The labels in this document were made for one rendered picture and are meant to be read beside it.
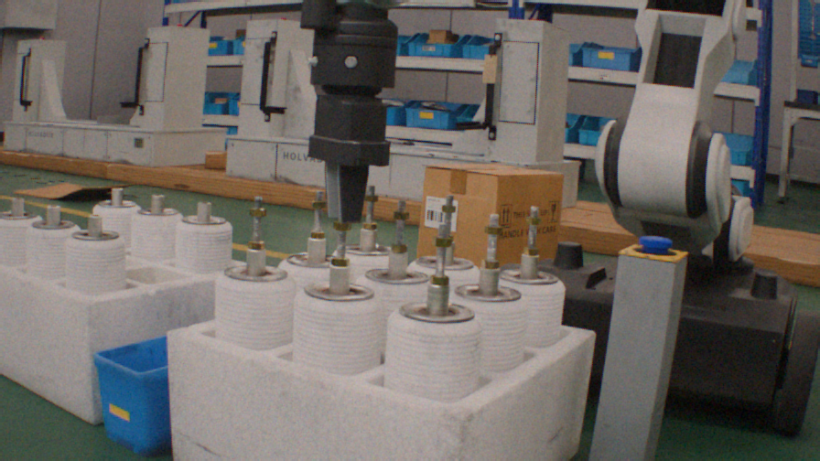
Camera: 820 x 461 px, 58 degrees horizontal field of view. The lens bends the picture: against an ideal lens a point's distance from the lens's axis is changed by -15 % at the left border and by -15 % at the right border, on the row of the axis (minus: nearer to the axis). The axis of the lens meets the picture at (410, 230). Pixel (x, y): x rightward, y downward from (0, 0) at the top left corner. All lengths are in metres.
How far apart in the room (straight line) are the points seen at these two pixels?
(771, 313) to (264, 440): 0.76
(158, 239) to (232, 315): 0.48
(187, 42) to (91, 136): 0.78
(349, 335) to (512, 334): 0.18
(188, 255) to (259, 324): 0.41
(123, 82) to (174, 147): 4.44
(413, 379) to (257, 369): 0.18
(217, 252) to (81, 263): 0.27
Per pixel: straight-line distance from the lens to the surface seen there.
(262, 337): 0.95
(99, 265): 1.17
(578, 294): 1.33
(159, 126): 4.25
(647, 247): 0.95
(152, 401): 1.05
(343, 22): 0.85
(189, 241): 1.33
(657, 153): 1.17
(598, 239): 2.88
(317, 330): 0.88
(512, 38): 3.14
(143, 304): 1.19
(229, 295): 0.95
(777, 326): 1.27
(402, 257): 0.99
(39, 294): 1.22
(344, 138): 0.84
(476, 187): 2.04
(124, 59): 8.69
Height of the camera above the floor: 0.46
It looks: 9 degrees down
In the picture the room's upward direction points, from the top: 4 degrees clockwise
